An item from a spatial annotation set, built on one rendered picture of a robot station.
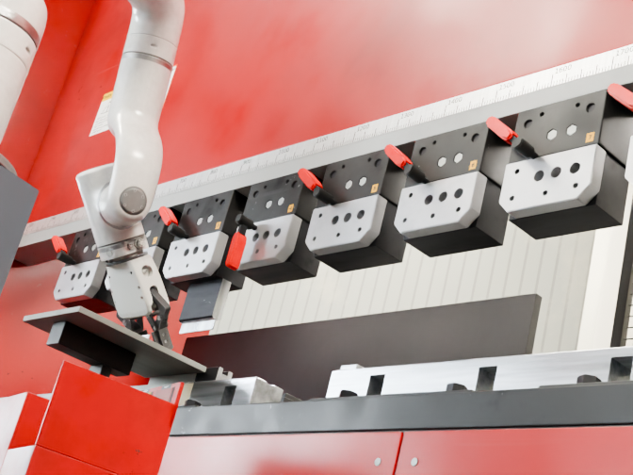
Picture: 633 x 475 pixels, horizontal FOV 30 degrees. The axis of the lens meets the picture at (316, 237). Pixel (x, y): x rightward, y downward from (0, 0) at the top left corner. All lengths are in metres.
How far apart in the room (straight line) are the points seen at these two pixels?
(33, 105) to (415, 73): 1.34
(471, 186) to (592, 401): 0.52
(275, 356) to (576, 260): 2.14
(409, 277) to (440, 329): 2.63
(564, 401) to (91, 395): 0.56
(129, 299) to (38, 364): 0.92
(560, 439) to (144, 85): 1.07
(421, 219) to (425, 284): 3.26
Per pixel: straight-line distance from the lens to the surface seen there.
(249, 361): 2.85
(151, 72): 2.06
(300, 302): 5.32
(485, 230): 1.69
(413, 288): 5.00
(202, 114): 2.40
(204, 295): 2.13
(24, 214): 1.47
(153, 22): 2.09
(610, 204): 1.59
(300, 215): 1.98
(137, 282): 2.01
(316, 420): 1.54
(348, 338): 2.61
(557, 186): 1.58
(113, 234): 2.01
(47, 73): 3.07
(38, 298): 2.94
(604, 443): 1.24
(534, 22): 1.80
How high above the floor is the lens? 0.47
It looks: 23 degrees up
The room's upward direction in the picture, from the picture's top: 15 degrees clockwise
